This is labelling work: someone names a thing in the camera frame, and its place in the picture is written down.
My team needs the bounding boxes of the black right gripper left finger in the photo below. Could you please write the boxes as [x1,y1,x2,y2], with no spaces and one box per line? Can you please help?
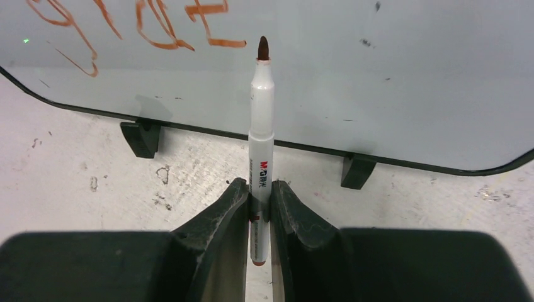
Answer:
[1,178,249,301]

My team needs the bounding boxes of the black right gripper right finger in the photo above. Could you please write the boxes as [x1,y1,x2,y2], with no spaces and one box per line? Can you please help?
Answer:
[270,181,532,301]

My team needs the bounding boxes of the white marker pen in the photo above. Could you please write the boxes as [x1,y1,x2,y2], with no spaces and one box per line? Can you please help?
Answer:
[248,36,275,266]

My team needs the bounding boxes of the black framed whiteboard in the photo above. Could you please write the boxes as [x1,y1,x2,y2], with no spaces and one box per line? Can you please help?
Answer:
[1,1,533,188]

